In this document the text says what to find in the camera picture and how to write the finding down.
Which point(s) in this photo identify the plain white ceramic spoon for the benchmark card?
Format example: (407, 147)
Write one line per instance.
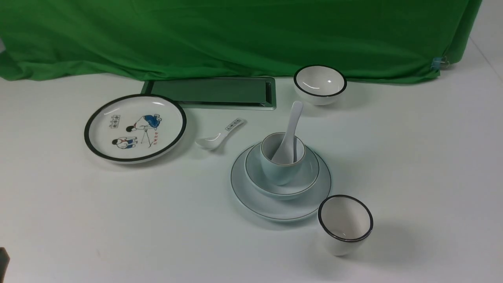
(286, 153)

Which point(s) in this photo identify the pale green cup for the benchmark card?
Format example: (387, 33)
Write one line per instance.
(280, 173)

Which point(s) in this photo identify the pale green shallow bowl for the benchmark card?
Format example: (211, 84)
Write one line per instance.
(299, 185)

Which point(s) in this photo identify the small printed white spoon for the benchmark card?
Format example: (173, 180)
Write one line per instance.
(212, 143)

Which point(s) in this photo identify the pale green flat plate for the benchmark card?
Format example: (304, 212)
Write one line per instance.
(268, 208)

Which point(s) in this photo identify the small black-rimmed white bowl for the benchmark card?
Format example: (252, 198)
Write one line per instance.
(319, 85)

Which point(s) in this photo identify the illustrated black-rimmed white plate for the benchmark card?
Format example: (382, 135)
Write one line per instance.
(135, 129)

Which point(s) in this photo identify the black-rimmed white cup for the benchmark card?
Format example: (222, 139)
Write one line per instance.
(345, 223)

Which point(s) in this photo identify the green backdrop cloth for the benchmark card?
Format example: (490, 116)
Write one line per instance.
(378, 41)

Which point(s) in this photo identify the blue binder clip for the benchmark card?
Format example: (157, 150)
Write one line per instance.
(439, 63)

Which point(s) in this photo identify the metal table cable hatch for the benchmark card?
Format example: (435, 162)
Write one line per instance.
(246, 93)

